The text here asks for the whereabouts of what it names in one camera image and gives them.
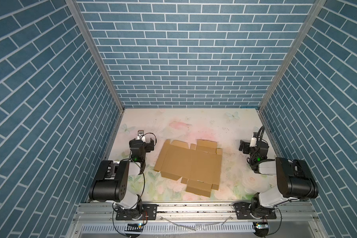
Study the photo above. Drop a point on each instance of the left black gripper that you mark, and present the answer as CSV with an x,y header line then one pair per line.
x,y
149,145

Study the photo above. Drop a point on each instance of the aluminium front rail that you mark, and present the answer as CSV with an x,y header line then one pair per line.
x,y
294,220

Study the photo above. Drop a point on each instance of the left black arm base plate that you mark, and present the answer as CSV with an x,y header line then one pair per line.
x,y
142,211

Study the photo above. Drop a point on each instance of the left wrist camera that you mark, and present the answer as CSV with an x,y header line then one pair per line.
x,y
140,135

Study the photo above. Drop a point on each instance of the right green circuit board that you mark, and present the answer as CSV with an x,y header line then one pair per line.
x,y
261,226

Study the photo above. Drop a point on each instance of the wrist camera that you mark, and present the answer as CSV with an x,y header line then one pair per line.
x,y
254,139
140,135

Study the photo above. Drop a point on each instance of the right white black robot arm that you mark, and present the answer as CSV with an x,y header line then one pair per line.
x,y
294,179

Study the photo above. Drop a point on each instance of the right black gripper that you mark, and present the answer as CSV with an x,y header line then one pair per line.
x,y
243,145

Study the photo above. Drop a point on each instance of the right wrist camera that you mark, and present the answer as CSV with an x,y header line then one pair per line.
x,y
254,139

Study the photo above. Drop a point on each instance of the brown cardboard box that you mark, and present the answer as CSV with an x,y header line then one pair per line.
x,y
198,166

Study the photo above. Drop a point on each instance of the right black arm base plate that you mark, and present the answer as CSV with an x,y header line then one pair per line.
x,y
246,211

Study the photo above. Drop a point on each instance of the green circuit board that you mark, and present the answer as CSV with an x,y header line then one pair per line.
x,y
129,228
261,226

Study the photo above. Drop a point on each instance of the left green circuit board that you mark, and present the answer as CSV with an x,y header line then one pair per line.
x,y
129,228

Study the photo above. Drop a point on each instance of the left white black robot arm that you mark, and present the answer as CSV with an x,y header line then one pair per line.
x,y
111,180

